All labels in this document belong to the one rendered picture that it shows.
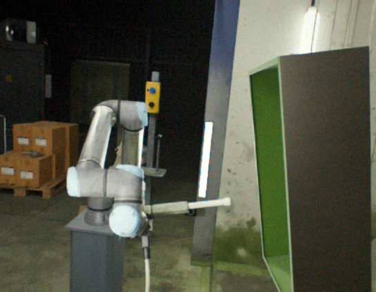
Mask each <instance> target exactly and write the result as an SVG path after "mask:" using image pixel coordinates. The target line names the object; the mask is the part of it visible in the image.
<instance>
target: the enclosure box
mask: <svg viewBox="0 0 376 292"><path fill-rule="evenodd" d="M248 78H249V86H250V101H251V110H252V126H253V134H254V150H255V159H256V174H257V177H256V182H257V190H258V199H259V215H260V223H261V238H262V247H263V260H264V261H265V263H266V265H267V267H268V270H269V271H270V274H271V276H272V278H273V280H274V282H275V284H276V285H277V290H278V292H372V263H371V194H370V56H369V46H366V47H351V48H345V49H335V50H329V51H314V52H309V53H303V54H293V55H287V56H278V57H276V58H273V59H272V60H270V61H268V62H267V63H263V64H262V65H260V66H258V67H255V68H254V69H253V70H249V71H248Z"/></svg>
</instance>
